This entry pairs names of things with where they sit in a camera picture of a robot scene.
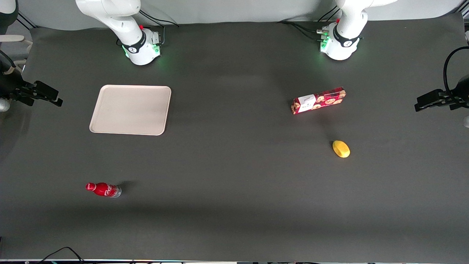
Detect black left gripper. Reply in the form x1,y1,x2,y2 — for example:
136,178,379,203
414,75,469,112

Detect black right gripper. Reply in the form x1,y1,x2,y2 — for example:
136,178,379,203
0,60,63,107

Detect red coke bottle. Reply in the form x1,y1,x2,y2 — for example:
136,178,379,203
85,182,122,198

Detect beige plastic tray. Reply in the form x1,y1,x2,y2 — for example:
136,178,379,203
89,85,172,136

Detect yellow lemon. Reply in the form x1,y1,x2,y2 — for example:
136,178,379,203
332,140,351,158

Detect red cookie box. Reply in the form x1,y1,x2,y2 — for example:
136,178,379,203
291,87,347,115

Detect dark grey table mat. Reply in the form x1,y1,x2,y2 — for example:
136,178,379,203
0,13,469,263

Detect black left gripper cable loop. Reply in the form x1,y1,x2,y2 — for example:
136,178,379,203
443,46,469,92

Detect thin black right gripper cable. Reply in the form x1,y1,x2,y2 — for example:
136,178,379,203
0,49,17,74

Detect beige side frame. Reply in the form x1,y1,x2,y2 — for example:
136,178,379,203
0,34,33,72

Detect black right arm base cable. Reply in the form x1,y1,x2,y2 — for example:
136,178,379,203
139,9,180,45

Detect black table edge cable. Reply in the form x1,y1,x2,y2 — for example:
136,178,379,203
37,246,85,264

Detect black left arm base cables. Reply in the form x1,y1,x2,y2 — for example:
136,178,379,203
277,5,342,41

